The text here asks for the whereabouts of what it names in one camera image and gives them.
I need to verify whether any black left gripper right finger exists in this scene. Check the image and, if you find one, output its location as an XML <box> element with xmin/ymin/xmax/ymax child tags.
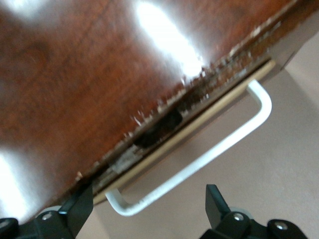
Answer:
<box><xmin>199</xmin><ymin>184</ymin><xmax>265</xmax><ymax>239</ymax></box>

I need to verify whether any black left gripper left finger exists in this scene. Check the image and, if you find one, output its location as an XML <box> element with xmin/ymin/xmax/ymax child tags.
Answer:
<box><xmin>19</xmin><ymin>184</ymin><xmax>94</xmax><ymax>239</ymax></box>

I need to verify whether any wooden drawer with white handle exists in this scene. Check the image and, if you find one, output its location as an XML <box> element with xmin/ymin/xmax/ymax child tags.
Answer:
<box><xmin>93</xmin><ymin>59</ymin><xmax>277</xmax><ymax>217</ymax></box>

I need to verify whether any dark red-brown wooden cabinet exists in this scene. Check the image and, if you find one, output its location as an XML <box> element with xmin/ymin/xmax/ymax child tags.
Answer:
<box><xmin>0</xmin><ymin>0</ymin><xmax>319</xmax><ymax>225</ymax></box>

